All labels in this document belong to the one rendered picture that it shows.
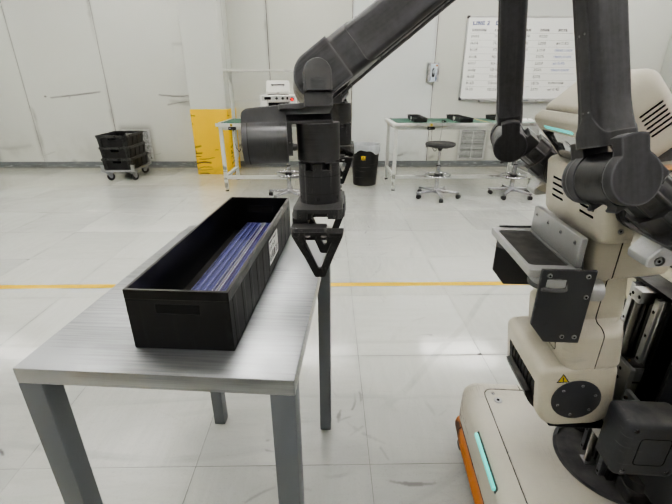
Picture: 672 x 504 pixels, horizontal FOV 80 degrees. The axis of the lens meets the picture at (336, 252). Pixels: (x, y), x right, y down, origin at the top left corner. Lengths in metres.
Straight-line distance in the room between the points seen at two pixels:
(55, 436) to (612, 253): 1.07
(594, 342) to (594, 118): 0.49
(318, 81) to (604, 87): 0.39
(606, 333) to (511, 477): 0.48
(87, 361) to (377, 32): 0.66
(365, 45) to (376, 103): 5.88
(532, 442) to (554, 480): 0.12
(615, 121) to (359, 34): 0.37
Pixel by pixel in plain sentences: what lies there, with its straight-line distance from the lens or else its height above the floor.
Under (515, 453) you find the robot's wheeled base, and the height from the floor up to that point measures 0.28.
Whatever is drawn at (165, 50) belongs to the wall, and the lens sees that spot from 6.82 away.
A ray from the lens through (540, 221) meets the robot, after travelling 1.03.
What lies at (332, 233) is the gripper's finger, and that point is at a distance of 0.51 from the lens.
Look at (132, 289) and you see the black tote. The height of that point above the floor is 0.91.
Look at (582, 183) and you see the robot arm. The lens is 0.70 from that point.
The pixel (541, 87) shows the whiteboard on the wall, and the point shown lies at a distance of 7.11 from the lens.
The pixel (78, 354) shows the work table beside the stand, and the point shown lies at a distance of 0.81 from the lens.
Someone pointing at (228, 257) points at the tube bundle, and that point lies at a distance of 0.95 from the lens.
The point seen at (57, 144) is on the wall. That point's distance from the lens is 7.69.
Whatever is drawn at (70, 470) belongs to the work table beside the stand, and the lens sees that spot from 0.94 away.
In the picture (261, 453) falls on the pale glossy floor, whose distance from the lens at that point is 1.62.
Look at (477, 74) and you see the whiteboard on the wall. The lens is 6.73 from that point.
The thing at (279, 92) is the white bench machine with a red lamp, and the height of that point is 1.13.
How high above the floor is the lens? 1.21
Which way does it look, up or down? 23 degrees down
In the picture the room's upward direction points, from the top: straight up
